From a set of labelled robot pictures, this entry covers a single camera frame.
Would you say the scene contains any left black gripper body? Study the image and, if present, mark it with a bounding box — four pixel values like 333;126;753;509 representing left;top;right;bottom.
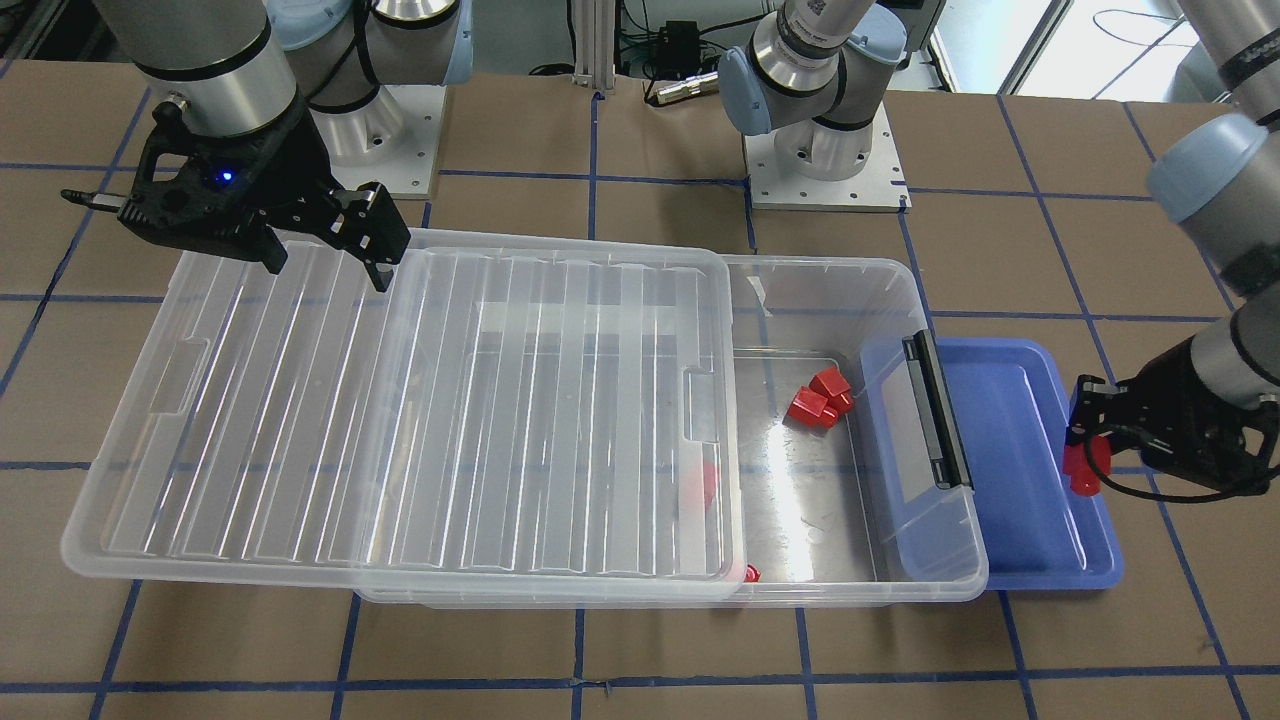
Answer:
1065;340;1277;498

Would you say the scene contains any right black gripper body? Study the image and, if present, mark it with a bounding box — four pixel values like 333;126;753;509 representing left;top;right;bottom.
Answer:
61;95;410;274

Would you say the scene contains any red block from tray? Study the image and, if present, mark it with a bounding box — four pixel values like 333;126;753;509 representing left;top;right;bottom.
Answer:
1061;436;1112;497

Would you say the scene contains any clear plastic box lid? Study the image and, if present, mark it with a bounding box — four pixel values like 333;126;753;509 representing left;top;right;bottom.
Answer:
61;229;746;606

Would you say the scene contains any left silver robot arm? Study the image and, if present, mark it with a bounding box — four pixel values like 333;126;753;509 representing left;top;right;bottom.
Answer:
717;1;1279;503

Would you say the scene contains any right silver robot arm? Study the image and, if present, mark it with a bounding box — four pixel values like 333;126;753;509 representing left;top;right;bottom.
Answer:
61;1;474;292

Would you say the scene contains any clear plastic storage box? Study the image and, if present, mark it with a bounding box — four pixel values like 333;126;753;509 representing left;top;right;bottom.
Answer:
326;245;988;609

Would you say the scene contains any blue plastic tray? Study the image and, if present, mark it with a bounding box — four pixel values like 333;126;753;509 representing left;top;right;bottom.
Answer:
861;336;1125;593

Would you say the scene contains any red block upper cluster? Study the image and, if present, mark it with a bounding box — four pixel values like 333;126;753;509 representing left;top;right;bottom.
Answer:
808;365;855;415

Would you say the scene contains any red block cluster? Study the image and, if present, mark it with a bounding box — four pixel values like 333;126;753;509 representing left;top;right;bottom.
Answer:
808;365;855;415
786;387;842;430

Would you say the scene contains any red block lower cluster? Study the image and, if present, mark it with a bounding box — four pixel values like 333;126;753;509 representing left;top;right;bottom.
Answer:
786;387;842;430

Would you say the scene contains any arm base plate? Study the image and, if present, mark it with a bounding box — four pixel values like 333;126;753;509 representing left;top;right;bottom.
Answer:
311;85;447;200
742;104;913;213

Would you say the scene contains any black box latch handle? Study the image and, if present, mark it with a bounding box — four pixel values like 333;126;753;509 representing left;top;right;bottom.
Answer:
902;329;973;489

